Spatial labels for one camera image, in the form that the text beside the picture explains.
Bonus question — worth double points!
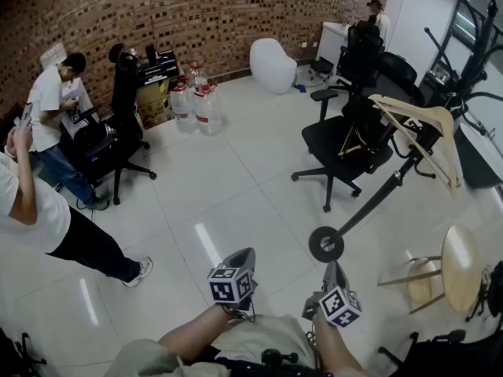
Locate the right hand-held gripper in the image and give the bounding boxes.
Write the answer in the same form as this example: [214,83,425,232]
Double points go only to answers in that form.
[301,260,364,329]

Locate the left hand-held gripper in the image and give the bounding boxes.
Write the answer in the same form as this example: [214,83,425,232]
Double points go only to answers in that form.
[207,247,259,313]

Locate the black coat stand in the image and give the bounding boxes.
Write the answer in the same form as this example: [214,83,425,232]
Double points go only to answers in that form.
[308,0,503,265]

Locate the wooden clothes hanger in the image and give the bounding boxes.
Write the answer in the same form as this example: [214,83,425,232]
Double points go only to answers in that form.
[367,93,463,202]

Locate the person's left forearm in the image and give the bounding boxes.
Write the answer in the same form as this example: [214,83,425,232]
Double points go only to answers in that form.
[156,303,237,366]

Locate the person's right forearm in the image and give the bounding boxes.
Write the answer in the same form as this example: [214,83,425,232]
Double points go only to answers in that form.
[313,313,367,377]

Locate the person's beige clothing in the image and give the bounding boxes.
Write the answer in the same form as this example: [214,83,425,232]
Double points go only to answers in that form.
[103,314,317,377]

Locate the black chair base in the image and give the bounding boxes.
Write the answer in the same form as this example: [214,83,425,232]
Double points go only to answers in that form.
[377,327,503,377]

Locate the round wooden stool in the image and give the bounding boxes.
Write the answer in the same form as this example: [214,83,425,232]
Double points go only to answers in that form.
[376,224,483,316]

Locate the yellow folded tripod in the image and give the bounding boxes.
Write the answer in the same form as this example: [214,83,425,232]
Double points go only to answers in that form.
[337,125,365,161]

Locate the black office chair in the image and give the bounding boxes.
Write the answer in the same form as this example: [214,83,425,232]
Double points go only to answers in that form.
[72,42,158,207]
[327,19,385,93]
[290,51,426,214]

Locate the clear water bottle red label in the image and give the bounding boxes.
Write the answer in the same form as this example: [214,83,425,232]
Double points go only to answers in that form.
[187,61,208,92]
[169,82,199,134]
[193,84,224,137]

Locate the cardboard box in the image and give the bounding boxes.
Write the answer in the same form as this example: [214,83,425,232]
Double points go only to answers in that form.
[134,75,185,130]

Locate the white beanbag seat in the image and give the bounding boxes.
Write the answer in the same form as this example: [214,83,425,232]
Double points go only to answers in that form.
[249,37,299,96]

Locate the black box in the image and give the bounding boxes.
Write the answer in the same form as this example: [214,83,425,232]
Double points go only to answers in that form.
[136,45,180,87]

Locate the white desk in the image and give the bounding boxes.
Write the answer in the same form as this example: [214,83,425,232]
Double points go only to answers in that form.
[315,21,351,76]

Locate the black stand with cables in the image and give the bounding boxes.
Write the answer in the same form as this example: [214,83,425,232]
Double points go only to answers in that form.
[464,260,503,324]

